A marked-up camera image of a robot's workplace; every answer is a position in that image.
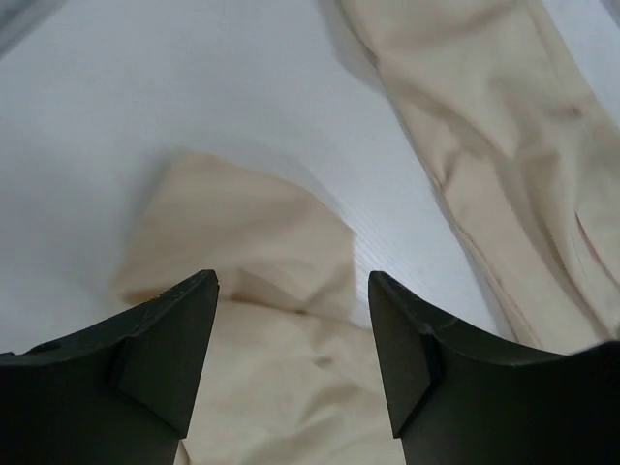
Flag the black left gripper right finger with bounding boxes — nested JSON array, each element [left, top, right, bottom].
[[368, 271, 619, 464]]

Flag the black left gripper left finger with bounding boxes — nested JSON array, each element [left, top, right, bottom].
[[1, 270, 219, 464]]

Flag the beige cargo trousers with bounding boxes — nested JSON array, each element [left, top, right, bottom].
[[114, 1, 619, 464]]

